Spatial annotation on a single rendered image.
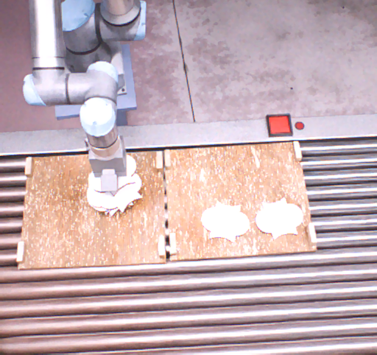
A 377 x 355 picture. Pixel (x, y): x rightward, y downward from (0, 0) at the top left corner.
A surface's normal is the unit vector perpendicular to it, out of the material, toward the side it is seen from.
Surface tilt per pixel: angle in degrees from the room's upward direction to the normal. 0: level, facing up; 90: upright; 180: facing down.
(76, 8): 11
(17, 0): 0
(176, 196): 0
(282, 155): 0
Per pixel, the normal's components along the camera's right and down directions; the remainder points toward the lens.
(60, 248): -0.01, -0.46
